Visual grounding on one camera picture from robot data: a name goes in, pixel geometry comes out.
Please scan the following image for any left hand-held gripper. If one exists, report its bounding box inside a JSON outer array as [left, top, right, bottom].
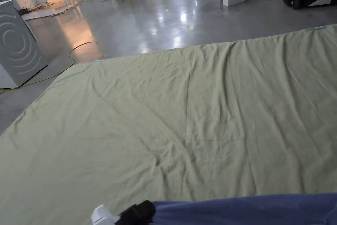
[[91, 200, 156, 225]]

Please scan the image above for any dark blue garment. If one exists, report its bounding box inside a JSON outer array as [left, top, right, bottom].
[[151, 193, 337, 225]]

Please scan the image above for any bed with pale green sheet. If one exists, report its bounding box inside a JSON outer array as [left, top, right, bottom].
[[0, 24, 337, 225]]

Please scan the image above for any white washing machine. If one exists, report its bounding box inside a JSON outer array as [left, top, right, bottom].
[[0, 0, 49, 89]]

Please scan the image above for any yellow floor cable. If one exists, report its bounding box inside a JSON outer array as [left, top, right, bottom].
[[0, 41, 104, 94]]

